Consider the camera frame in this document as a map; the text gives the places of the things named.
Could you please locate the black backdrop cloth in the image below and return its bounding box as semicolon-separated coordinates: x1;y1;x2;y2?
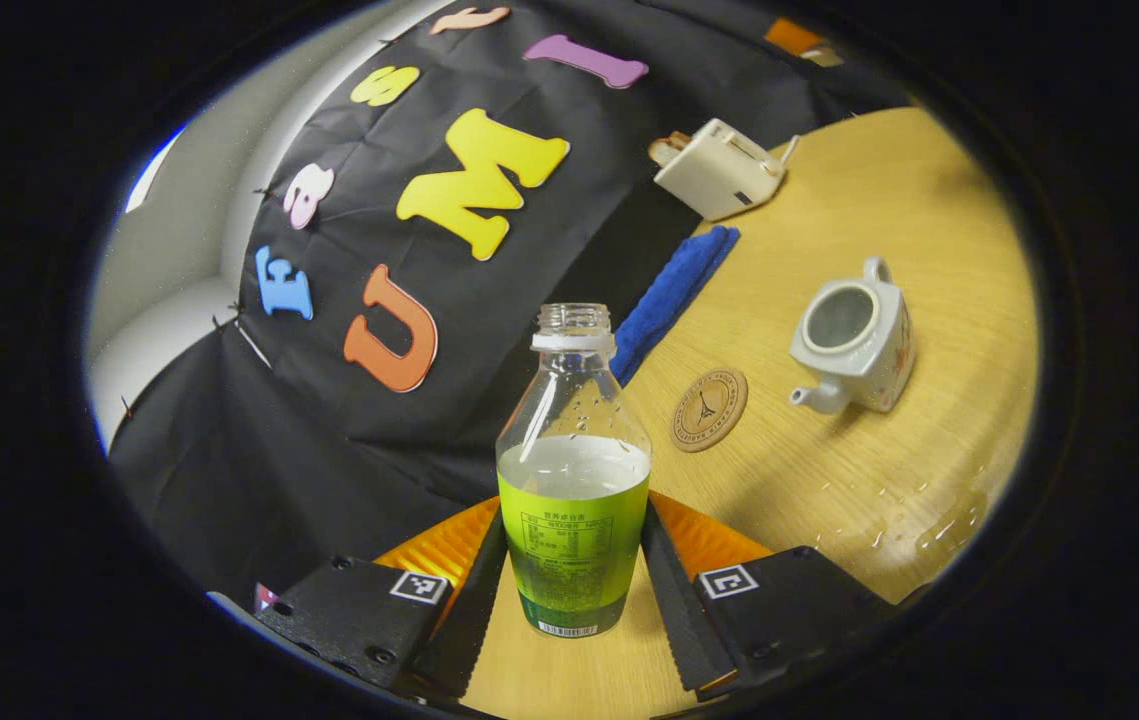
104;0;915;611

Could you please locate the white ceramic teacup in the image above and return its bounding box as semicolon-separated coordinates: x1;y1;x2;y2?
788;257;917;416

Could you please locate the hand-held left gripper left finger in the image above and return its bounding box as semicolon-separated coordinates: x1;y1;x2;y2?
254;497;510;701

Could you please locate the green label water bottle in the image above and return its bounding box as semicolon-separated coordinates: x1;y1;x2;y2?
495;303;652;639

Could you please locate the white toaster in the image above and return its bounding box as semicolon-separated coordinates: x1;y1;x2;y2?
654;118;790;222

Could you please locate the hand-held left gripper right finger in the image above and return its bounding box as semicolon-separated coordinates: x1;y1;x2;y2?
641;490;895;696

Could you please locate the blue folded cloth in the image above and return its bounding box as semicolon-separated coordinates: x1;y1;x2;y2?
609;225;741;388

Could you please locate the round brown coaster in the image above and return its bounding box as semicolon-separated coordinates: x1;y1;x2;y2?
670;368;749;454

